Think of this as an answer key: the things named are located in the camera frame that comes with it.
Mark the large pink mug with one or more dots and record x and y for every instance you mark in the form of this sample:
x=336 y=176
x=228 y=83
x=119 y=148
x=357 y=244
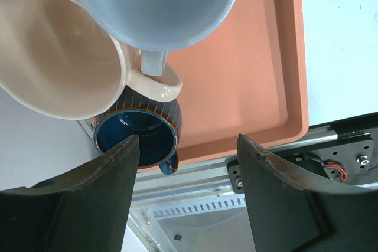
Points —
x=56 y=60

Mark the white cable duct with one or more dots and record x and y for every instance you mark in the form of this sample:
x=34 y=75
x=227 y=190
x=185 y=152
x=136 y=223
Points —
x=188 y=208

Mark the blue mug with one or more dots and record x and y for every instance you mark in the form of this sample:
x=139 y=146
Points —
x=158 y=125

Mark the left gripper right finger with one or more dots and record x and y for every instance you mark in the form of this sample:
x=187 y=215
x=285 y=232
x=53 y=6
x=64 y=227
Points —
x=293 y=209

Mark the salmon plastic tray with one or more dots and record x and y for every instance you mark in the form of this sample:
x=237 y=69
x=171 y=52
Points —
x=249 y=77

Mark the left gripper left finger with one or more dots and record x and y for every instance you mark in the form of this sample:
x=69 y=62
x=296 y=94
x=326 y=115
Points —
x=84 y=209

